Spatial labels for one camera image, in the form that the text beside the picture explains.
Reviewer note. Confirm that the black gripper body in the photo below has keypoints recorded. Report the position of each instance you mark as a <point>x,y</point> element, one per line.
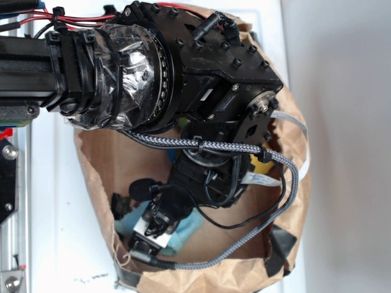
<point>210,178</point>

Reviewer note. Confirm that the light blue cloth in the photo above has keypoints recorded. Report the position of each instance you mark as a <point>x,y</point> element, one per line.
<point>186,228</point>

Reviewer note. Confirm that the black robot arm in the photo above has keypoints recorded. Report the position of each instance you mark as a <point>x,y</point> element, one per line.
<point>164,76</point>

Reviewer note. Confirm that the black foam microphone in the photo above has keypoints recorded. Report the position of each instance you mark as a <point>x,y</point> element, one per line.
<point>144,189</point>

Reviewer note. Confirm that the yellow object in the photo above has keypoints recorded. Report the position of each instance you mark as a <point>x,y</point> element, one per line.
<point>260,167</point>

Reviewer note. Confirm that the brown paper bag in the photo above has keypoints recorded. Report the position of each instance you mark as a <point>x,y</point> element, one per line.
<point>110,162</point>

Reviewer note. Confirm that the aluminium frame rail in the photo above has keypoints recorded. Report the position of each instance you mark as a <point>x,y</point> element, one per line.
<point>15,188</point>

